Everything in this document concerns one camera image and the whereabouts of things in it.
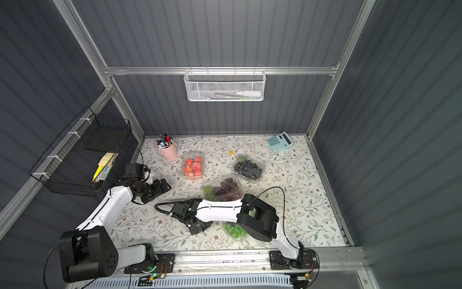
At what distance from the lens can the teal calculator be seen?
1.14m

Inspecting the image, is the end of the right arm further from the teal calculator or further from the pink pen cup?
the teal calculator

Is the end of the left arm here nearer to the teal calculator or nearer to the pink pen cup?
the pink pen cup

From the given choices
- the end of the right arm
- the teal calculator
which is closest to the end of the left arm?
the end of the right arm

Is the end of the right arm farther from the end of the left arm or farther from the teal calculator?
the teal calculator
